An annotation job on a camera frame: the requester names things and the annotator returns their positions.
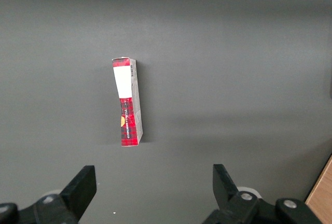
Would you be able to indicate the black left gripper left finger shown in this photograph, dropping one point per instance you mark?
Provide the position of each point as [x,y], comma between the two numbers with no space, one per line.
[77,193]

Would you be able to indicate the red plaid cardboard box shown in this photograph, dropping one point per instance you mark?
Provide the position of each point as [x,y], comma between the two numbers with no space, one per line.
[127,102]

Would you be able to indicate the light wooden board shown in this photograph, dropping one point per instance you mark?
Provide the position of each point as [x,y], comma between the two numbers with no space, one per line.
[321,195]

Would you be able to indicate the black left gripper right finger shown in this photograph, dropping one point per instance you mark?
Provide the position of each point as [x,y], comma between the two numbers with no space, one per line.
[228,195]

